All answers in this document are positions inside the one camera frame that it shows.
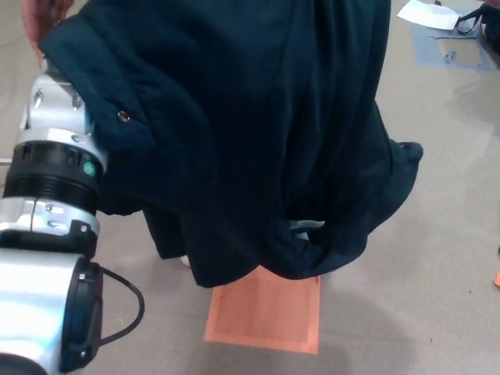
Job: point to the person's right hand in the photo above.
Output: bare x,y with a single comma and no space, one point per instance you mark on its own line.
43,15

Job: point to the dark teal coat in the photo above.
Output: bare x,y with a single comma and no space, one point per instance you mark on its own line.
234,136

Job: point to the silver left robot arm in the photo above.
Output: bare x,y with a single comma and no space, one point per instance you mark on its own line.
31,312

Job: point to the orange square floor mat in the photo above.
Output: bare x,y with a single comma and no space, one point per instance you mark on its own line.
265,316

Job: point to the blue tape floor square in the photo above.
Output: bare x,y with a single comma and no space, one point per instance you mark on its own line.
423,48

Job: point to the white paper sheet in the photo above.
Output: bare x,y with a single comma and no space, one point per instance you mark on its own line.
426,11

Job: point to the small orange floor marker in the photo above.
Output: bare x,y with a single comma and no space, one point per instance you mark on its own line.
497,279

